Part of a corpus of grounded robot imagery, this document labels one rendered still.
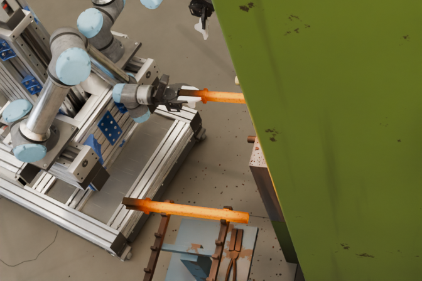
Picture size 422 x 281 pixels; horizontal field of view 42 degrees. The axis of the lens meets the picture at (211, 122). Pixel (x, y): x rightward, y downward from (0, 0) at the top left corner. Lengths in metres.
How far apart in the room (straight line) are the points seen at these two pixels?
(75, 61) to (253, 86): 0.96
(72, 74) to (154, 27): 1.98
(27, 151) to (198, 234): 0.70
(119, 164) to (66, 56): 1.18
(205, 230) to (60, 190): 1.15
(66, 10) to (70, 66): 2.45
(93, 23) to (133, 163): 0.86
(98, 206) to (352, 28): 2.18
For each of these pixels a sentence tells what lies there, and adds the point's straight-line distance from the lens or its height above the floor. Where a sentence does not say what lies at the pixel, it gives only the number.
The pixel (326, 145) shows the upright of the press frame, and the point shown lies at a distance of 1.18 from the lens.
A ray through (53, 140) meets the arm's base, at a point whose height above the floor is 0.84.
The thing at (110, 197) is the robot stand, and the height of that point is 0.21.
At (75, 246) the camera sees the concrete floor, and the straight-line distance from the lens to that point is 3.11.
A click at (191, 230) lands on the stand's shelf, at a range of 2.13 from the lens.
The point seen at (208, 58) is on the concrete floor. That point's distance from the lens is 3.51.
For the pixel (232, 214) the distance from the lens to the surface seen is 1.80.
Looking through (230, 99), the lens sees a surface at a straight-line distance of 1.96.
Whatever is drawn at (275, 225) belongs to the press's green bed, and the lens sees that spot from 2.33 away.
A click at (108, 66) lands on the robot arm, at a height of 1.06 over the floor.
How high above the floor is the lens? 2.53
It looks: 52 degrees down
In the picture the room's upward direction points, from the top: 24 degrees counter-clockwise
